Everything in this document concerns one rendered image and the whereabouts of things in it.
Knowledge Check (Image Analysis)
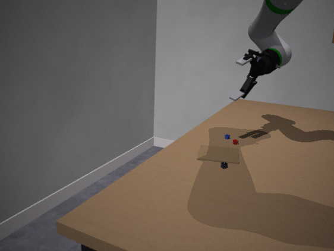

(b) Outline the tan square mat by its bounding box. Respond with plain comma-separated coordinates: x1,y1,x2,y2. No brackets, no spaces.
197,145,239,164

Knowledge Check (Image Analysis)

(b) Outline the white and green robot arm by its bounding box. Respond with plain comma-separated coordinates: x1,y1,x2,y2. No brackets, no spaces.
248,0,303,74

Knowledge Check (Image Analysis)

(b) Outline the black die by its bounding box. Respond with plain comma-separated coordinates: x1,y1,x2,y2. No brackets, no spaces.
220,162,228,169

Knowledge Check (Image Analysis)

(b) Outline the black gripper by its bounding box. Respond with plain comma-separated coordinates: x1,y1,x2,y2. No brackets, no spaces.
229,49,272,101

